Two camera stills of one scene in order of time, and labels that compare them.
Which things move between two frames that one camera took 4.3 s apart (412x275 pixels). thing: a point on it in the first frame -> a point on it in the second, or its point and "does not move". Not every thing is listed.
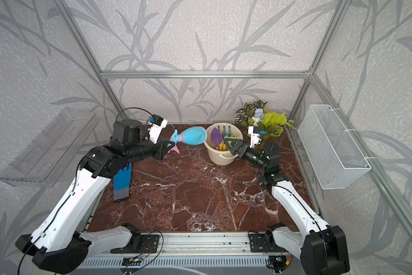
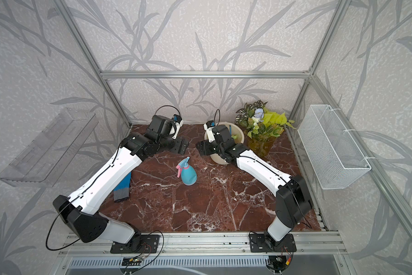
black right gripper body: (248, 154) -> (208, 148)
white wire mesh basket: (336, 159) does not move
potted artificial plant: (267, 125) does not move
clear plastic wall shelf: (43, 160) does not move
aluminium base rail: (197, 254) does not move
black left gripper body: (155, 149) -> (176, 145)
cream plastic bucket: (221, 158) does not move
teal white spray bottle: (193, 136) -> (188, 173)
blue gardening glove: (121, 181) does not move
